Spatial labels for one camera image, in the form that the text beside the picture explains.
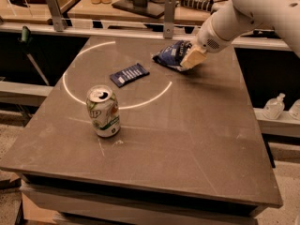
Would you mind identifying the black power strip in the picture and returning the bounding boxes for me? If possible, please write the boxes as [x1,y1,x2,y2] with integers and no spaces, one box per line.
[180,0,214,12]

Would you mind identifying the clear sanitizer bottle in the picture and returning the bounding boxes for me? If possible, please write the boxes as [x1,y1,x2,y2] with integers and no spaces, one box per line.
[262,93,285,120]

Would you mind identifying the right metal bracket post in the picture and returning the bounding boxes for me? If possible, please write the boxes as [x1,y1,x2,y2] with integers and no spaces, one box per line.
[163,0,176,38]

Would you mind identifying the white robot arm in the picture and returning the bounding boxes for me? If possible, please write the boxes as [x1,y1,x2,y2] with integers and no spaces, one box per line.
[181,0,300,68]

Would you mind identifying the metal bracket post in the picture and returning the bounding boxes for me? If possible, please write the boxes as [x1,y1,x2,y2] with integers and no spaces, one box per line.
[163,0,176,38]
[45,0,67,32]

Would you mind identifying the dark blue snack bar wrapper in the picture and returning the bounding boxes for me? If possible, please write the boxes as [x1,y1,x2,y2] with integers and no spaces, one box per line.
[110,63,150,87]

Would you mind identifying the green handled tool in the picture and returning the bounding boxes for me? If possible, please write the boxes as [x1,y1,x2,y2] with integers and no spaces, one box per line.
[18,25,50,85]

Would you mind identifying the left metal bracket post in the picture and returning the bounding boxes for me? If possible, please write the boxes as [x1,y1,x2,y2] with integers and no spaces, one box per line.
[45,0,67,32]

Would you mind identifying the green white soda can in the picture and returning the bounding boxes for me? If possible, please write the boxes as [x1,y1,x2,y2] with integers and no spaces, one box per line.
[86,85,120,138]

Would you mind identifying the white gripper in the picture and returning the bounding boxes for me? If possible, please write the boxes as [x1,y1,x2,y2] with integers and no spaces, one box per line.
[180,16,233,68]

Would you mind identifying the blue chip bag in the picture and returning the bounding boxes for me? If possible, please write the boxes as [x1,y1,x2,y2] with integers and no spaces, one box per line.
[152,40,192,71]

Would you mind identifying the black monitor stand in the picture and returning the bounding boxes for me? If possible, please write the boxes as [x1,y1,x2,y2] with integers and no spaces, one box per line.
[112,0,164,19]

